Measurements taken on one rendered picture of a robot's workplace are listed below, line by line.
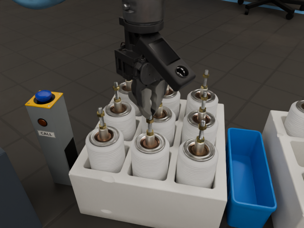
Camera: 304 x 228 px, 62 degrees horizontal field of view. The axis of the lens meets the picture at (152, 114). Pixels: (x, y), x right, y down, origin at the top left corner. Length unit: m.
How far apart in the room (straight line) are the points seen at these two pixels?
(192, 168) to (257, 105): 0.74
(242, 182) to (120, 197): 0.42
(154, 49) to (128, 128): 0.34
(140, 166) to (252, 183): 0.42
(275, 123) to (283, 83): 0.66
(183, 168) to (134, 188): 0.13
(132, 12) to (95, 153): 0.34
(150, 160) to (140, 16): 0.32
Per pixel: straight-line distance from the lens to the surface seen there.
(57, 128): 0.72
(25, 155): 1.05
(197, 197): 0.63
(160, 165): 0.62
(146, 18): 0.44
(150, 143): 0.61
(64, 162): 0.81
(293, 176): 0.74
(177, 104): 0.80
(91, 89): 1.33
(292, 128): 0.86
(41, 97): 0.70
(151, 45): 0.46
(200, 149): 0.60
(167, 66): 0.44
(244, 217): 0.77
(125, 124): 0.72
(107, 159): 0.65
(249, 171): 0.95
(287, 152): 0.79
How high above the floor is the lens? 0.68
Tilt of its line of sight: 37 degrees down
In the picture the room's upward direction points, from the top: straight up
